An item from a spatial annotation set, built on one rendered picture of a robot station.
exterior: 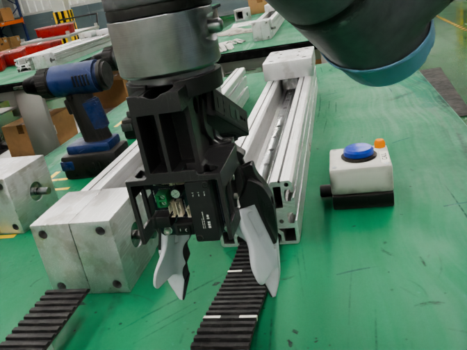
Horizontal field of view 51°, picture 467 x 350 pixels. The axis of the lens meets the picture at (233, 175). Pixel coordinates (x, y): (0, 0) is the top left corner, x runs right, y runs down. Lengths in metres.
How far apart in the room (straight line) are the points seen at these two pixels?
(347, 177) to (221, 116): 0.30
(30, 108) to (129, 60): 2.71
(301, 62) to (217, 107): 0.73
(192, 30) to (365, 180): 0.38
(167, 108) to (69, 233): 0.29
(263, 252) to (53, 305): 0.24
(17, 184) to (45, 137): 2.24
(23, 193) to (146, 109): 0.53
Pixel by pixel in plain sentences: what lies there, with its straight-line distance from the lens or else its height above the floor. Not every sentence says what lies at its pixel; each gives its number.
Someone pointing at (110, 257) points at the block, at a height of 0.83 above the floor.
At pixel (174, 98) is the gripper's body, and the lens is 0.32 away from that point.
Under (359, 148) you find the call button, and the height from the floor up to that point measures 0.85.
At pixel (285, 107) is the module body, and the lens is 0.99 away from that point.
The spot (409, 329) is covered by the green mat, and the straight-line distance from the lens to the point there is 0.48.
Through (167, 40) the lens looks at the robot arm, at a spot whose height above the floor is 1.06.
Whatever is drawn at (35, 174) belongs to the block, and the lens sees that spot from 0.86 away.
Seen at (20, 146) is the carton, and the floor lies 0.29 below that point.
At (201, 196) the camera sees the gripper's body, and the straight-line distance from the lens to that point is 0.34.
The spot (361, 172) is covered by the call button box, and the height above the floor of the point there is 0.83.
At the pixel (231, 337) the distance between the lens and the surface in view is 0.43.
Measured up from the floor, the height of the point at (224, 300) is 0.80.
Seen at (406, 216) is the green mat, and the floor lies 0.78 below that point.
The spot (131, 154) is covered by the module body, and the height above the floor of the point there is 0.86.
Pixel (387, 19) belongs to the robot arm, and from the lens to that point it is 0.34.
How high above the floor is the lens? 1.09
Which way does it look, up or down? 22 degrees down
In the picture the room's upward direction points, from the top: 11 degrees counter-clockwise
